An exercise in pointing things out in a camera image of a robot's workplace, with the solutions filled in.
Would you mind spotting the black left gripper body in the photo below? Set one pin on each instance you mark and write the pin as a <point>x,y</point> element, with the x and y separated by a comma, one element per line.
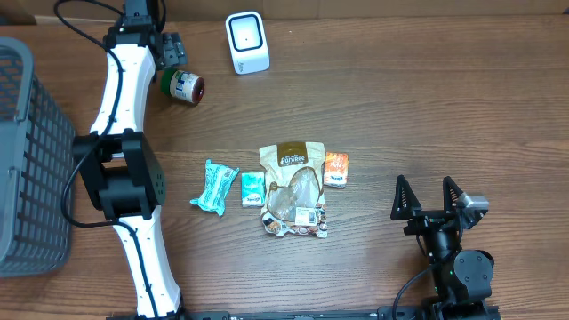
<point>177,52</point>

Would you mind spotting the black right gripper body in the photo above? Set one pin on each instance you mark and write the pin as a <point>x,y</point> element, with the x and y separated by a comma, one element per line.
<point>426,221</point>

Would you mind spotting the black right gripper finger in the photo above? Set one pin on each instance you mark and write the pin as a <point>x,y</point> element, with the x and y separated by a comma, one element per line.
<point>405,205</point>
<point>451,193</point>

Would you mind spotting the green capped bottle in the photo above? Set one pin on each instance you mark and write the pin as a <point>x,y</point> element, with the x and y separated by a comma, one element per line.
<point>182,85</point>

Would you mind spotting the orange tissue pack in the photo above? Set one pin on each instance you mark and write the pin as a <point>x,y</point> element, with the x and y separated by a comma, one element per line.
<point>336,169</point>

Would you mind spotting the brown snack pouch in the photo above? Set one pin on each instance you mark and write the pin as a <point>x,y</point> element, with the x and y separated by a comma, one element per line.
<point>294,178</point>

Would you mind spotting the teal snack bar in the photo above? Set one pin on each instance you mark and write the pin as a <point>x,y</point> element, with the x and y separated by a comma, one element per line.
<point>218,179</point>

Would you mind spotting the teal tissue pack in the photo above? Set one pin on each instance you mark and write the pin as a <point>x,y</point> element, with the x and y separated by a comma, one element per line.
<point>253,192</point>

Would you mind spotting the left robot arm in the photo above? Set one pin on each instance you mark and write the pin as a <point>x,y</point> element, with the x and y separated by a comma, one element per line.
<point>120,172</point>

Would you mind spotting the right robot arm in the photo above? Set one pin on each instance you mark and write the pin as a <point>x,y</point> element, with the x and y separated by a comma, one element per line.
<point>462,278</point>

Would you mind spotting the white barcode scanner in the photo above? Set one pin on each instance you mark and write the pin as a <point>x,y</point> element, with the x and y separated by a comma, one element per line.
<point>247,42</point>

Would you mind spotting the grey plastic basket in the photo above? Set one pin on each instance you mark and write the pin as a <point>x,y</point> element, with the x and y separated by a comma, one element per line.
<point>36,139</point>

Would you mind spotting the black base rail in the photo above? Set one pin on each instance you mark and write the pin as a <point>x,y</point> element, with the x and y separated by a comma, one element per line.
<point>381,313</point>

